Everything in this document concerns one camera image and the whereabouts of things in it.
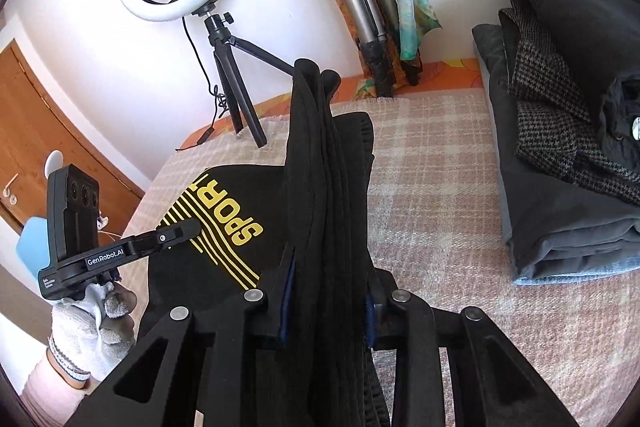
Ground metal door handle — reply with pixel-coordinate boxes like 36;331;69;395
2;172;20;198

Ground black power cable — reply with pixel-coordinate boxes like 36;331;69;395
174;15;241;152

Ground light blue chair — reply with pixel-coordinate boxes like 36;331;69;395
16;217;50;277

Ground blue folded jeans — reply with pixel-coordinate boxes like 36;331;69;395
513;256;640;286

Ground dark grey folded pants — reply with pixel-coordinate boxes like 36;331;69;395
472;24;639;279

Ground pink plaid bed blanket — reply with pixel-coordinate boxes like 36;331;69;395
117;86;640;427

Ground houndstooth folded garment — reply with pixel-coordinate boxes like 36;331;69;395
499;2;639;205

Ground left pink sleeve forearm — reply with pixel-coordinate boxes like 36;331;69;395
20;359;96;426

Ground black mini tripod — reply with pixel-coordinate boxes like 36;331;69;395
204;13;294;148

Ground wooden door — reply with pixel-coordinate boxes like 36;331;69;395
0;41;144;234

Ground left white knit glove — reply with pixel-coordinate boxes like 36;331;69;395
48;282;137;388

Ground black sport pants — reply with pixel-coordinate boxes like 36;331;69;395
140;58;390;426

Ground black folded garment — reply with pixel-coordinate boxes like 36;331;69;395
518;0;639;171

